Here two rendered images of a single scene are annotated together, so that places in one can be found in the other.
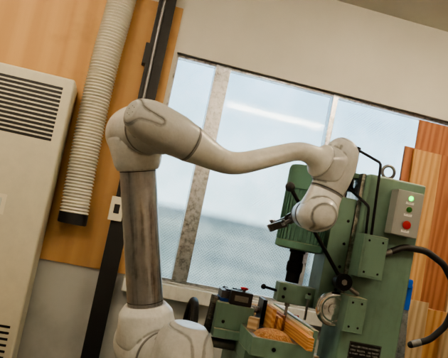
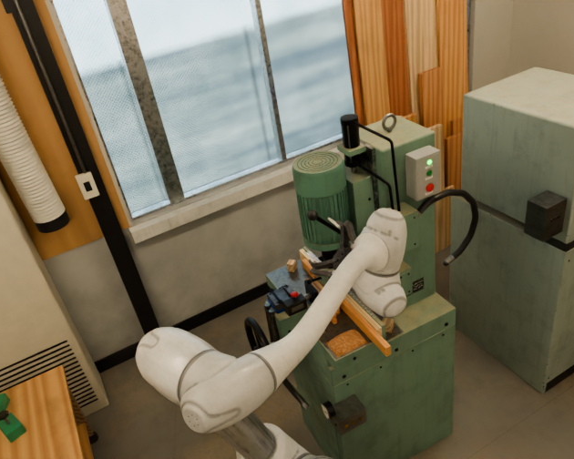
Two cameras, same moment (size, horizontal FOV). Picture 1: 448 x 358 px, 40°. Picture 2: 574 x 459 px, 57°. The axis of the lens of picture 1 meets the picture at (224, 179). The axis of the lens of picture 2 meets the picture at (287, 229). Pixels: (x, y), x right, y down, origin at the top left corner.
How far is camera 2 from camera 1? 133 cm
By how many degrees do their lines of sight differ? 39
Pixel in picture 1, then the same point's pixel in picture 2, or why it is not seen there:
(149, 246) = (249, 431)
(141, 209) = not seen: hidden behind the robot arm
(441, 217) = (390, 21)
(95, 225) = (75, 205)
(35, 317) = (74, 300)
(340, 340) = not seen: hidden behind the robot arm
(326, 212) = (397, 306)
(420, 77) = not seen: outside the picture
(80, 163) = (24, 172)
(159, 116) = (231, 411)
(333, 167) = (390, 260)
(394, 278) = (423, 225)
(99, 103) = not seen: outside the picture
